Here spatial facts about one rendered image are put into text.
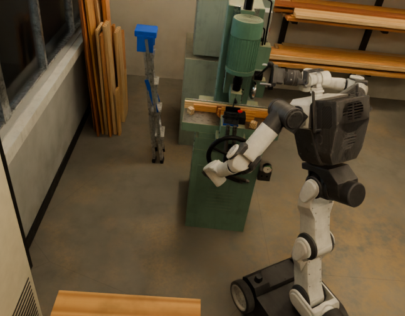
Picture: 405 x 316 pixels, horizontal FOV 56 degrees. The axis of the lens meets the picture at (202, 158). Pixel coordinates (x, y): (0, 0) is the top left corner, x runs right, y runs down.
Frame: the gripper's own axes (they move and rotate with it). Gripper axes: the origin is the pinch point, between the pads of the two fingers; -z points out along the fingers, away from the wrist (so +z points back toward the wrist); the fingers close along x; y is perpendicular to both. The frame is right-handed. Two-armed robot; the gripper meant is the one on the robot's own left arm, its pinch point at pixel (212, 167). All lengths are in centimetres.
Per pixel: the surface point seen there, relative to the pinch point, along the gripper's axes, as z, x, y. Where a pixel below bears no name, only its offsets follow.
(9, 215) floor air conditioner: 69, -75, 36
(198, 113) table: -25.8, 9.6, 30.1
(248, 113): -19.9, 36.1, 14.1
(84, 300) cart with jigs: 53, -78, -13
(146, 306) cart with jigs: 53, -57, -30
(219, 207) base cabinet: -49, -13, -35
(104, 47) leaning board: -114, -28, 118
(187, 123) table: -15.9, 0.5, 28.6
